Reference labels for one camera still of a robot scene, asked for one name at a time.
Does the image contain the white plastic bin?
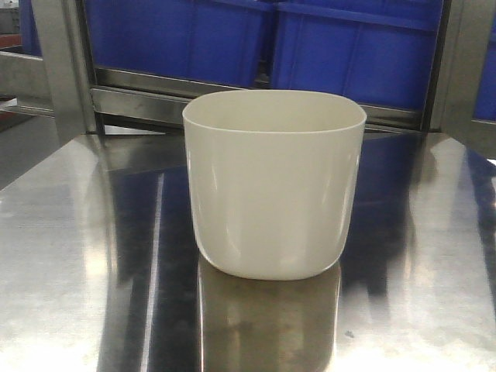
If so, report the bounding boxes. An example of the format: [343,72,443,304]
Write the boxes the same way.
[182,90,367,281]

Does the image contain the blue crate behind left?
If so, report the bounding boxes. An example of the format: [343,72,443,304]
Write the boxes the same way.
[85,1,274,86]

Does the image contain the steel shelf frame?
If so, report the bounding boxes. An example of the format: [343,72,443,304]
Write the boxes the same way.
[0,0,496,160]

